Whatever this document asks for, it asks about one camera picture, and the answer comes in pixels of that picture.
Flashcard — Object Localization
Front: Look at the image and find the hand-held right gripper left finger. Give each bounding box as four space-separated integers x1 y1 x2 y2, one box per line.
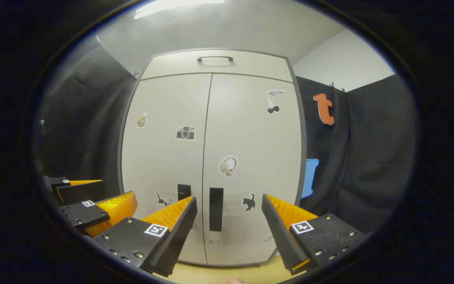
93 196 198 278

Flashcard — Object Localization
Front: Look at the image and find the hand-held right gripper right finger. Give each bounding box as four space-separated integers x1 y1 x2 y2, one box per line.
261 193 365 276

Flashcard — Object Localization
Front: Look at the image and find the black door handle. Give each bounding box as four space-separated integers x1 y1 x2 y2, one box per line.
209 187 224 232
177 184 192 202

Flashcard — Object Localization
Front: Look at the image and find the white cabinet door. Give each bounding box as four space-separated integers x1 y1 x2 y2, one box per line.
203 73 303 267
121 73 212 265

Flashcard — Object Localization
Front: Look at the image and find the white double-door shoe cabinet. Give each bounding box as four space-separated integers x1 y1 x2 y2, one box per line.
117 48 307 269

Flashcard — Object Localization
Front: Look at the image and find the black backdrop cloth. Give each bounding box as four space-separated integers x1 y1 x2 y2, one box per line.
38 37 417 237

